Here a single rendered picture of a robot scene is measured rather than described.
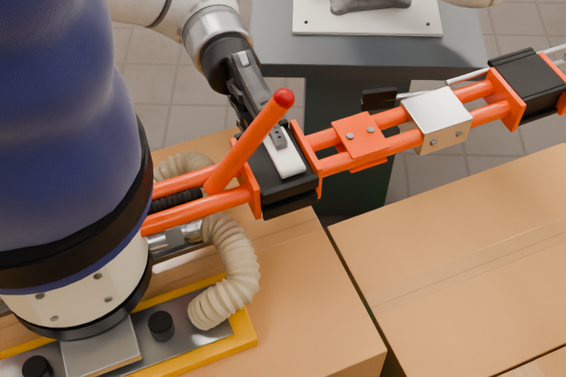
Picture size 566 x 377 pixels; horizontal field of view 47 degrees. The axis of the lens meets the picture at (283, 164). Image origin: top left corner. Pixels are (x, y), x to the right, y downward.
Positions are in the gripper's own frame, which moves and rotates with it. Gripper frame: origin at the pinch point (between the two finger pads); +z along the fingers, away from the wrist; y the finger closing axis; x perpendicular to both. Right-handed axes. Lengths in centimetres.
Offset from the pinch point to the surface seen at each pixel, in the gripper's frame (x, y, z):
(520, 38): -140, 106, -101
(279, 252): 2.1, 12.8, 3.8
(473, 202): -49, 53, -14
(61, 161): 22.2, -22.1, 9.5
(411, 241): -33, 53, -11
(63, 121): 20.9, -26.0, 9.4
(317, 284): -0.6, 12.8, 10.0
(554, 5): -164, 106, -112
